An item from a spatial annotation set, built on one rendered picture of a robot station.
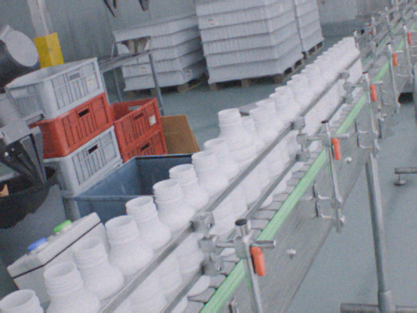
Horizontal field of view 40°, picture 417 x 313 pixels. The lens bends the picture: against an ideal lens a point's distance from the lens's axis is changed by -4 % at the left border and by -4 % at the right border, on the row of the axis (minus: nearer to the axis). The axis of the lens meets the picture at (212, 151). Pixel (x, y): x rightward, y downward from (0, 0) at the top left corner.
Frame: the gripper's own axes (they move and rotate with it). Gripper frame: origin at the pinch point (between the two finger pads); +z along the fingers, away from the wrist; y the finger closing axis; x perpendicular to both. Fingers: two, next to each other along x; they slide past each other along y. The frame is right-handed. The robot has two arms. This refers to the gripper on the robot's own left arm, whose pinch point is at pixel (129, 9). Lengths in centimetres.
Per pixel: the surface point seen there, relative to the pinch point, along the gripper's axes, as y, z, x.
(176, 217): -17.3, 27.5, 26.5
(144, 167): 42, 48, -52
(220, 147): -16.2, 24.0, 8.2
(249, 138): -18.3, 25.1, 1.0
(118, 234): -16.5, 24.2, 38.1
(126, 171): 45, 47, -46
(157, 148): 174, 107, -255
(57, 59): 675, 76, -738
